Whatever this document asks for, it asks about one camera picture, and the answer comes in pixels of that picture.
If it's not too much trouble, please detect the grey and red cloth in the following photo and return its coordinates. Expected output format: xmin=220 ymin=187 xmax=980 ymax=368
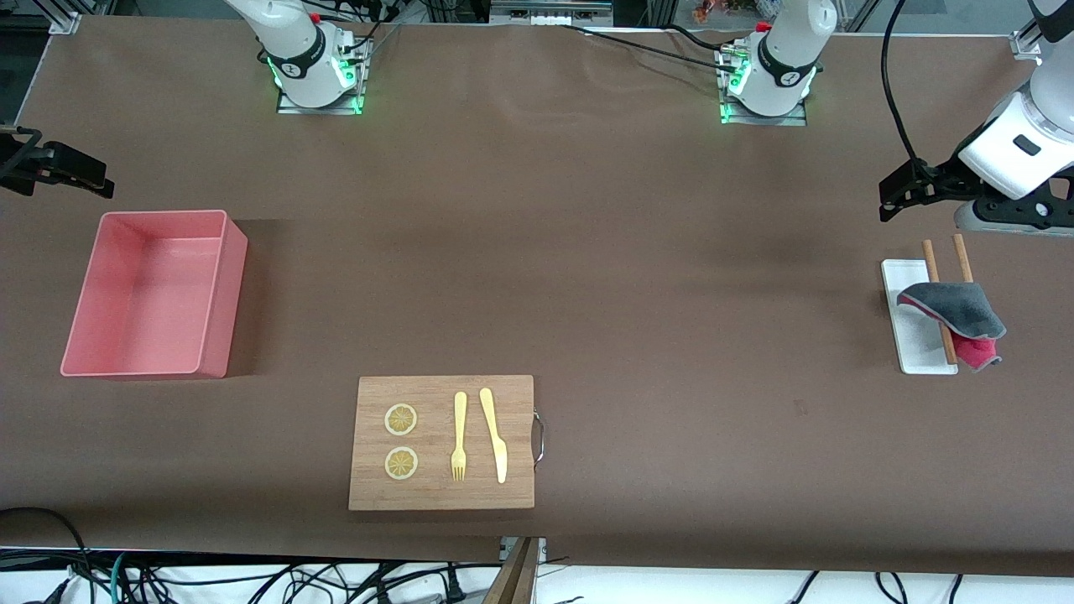
xmin=896 ymin=281 xmax=1007 ymax=372

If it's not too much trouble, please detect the pink plastic bin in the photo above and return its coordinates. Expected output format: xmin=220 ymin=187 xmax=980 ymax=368
xmin=60 ymin=210 xmax=249 ymax=379

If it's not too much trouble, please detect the white rectangular tray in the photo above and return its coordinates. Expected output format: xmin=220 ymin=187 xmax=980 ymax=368
xmin=881 ymin=259 xmax=959 ymax=375

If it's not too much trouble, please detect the wooden cutting board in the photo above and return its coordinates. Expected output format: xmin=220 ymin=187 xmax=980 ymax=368
xmin=348 ymin=375 xmax=546 ymax=512

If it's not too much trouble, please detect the yellow fork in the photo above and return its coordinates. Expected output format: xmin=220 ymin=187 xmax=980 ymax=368
xmin=451 ymin=392 xmax=468 ymax=482

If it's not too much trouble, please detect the yellow knife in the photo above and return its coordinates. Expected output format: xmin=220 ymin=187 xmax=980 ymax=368
xmin=479 ymin=388 xmax=509 ymax=485

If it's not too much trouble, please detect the wooden plank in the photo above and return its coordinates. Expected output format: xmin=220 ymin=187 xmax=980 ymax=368
xmin=482 ymin=537 xmax=542 ymax=604

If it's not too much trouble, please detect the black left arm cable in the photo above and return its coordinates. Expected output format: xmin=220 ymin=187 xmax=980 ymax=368
xmin=880 ymin=0 xmax=932 ymax=169

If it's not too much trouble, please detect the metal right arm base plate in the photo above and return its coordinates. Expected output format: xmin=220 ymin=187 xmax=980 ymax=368
xmin=277 ymin=38 xmax=364 ymax=116

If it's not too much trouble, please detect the black cable on table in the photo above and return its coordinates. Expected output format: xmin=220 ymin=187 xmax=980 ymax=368
xmin=558 ymin=23 xmax=741 ymax=73

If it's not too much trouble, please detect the thick black floor cable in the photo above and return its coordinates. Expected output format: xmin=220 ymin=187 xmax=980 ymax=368
xmin=0 ymin=507 xmax=90 ymax=580

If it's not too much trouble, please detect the silver frame rail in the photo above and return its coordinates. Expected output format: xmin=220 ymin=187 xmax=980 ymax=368
xmin=491 ymin=0 xmax=614 ymax=27

